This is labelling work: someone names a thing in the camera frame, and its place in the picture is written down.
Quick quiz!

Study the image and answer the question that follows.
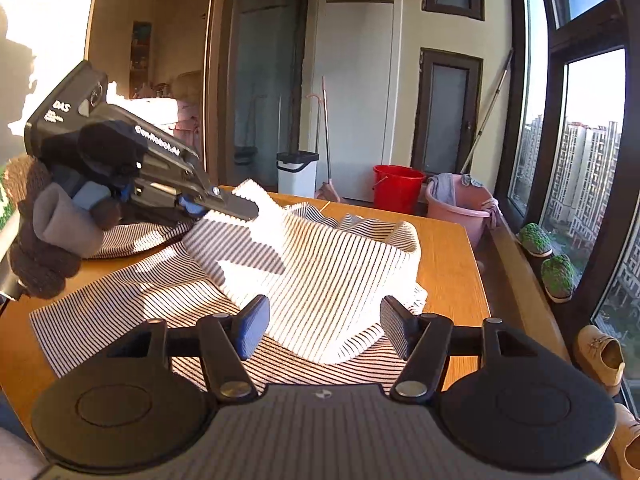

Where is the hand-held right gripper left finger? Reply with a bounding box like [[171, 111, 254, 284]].
[[102, 294, 271, 404]]

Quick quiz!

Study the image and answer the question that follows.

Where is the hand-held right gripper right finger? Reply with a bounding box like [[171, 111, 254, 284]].
[[380, 296, 538, 404]]

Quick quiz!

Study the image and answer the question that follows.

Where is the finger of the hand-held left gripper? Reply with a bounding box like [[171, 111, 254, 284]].
[[175, 186, 261, 223]]

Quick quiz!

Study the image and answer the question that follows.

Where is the striped white shirt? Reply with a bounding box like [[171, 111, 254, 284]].
[[29, 179, 429, 392]]

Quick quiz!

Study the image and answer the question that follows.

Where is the person's left hand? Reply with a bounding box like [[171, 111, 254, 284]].
[[5, 122, 147, 301]]

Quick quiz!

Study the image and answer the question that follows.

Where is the white trash bin black lid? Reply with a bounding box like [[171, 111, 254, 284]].
[[276, 151, 320, 199]]

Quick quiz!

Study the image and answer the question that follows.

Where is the table with pink cloth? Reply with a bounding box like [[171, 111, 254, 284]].
[[111, 72, 202, 147]]

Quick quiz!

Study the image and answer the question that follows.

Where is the pink plastic basin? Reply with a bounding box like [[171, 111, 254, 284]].
[[425, 172, 502, 249]]

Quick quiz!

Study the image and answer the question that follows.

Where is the red plastic bucket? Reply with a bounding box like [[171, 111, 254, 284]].
[[372, 164, 427, 216]]

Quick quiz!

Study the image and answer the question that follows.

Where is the grey cloth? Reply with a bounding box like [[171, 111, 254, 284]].
[[430, 173, 459, 206]]

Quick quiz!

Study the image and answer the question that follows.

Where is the green slipper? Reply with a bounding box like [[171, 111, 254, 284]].
[[540, 254, 579, 304], [516, 222, 554, 260]]

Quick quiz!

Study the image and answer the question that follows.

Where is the white cabinet door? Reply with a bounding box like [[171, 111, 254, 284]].
[[306, 0, 404, 203]]

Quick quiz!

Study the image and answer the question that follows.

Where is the beige leather shoe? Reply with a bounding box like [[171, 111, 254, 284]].
[[572, 324, 626, 397], [604, 402, 640, 480]]

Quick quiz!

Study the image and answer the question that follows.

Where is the dark framed glass door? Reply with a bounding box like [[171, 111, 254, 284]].
[[418, 47, 485, 177]]

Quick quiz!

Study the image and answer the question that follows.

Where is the long mop pole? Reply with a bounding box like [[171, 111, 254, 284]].
[[459, 48, 515, 174]]

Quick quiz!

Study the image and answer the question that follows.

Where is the large dark framed window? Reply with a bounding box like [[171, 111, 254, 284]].
[[505, 0, 640, 376]]

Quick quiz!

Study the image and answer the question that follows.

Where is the wall shelf with items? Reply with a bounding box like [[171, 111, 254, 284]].
[[129, 21, 153, 99]]

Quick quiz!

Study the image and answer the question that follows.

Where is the broom with metal handle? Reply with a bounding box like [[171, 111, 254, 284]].
[[306, 76, 344, 204]]

